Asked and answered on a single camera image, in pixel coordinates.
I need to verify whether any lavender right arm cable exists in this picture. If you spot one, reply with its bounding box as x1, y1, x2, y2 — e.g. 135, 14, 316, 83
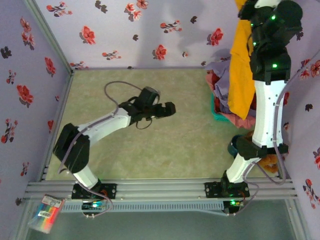
226, 72, 295, 217

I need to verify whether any dark blue round cup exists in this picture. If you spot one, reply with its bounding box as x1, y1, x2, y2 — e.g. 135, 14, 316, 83
226, 134, 243, 158

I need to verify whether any pink t-shirt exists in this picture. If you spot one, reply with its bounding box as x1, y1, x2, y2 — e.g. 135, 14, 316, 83
205, 70, 256, 130

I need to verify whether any orange t-shirt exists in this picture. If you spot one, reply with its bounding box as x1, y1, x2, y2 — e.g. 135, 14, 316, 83
228, 0, 257, 120

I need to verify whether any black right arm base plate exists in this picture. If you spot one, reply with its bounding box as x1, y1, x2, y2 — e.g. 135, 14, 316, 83
204, 181, 250, 200

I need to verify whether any lavender arm cable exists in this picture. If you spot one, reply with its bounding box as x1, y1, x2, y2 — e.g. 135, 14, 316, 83
226, 72, 295, 217
57, 81, 146, 219

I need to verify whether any teal plastic laundry basket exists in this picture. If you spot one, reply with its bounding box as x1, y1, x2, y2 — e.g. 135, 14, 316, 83
211, 93, 235, 124

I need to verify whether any small controller board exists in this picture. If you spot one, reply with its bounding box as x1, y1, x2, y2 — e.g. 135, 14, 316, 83
223, 198, 245, 214
81, 199, 106, 211

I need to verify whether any brown plush teddy toy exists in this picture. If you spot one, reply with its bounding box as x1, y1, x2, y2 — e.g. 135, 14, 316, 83
246, 130, 280, 174

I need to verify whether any grey aluminium side rail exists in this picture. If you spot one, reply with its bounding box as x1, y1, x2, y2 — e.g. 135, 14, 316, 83
37, 71, 75, 181

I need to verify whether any grey slotted cable duct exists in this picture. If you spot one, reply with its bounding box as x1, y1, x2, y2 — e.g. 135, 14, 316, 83
59, 201, 225, 214

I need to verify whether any grey aluminium frame rail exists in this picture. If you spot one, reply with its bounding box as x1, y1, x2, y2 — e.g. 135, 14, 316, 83
23, 178, 299, 201

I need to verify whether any grey aluminium corner post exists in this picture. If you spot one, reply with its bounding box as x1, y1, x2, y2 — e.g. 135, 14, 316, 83
24, 0, 75, 74

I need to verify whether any colourful marker pen pack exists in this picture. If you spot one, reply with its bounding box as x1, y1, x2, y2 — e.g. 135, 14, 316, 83
27, 193, 66, 235

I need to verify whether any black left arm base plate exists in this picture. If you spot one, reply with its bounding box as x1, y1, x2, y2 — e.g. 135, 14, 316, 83
71, 183, 118, 200

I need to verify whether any lavender left arm cable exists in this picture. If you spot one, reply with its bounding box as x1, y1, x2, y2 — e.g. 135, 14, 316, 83
57, 81, 146, 219

